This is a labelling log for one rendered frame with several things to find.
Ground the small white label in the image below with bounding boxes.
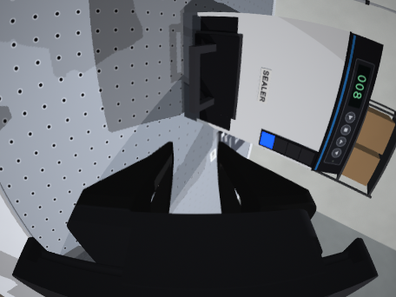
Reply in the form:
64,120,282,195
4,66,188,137
210,149,216,161

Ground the grey heat sealer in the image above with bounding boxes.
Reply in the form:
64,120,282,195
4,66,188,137
183,12,384,175

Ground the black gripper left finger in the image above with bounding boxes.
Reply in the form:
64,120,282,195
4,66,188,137
76,142,174,213

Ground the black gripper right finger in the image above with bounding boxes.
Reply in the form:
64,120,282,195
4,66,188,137
217,142,316,220

